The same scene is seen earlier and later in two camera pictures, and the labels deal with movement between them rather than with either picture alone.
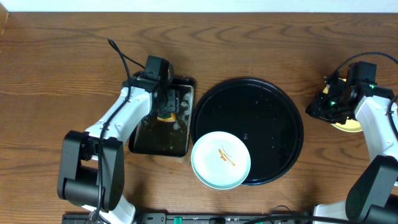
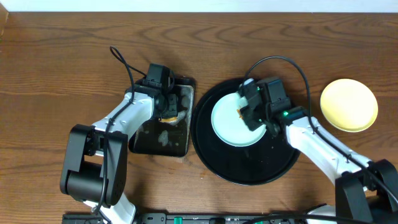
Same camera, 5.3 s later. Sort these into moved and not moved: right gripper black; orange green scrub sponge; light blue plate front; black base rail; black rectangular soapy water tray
Moved: right gripper black; light blue plate front
Not moved: black base rail; black rectangular soapy water tray; orange green scrub sponge
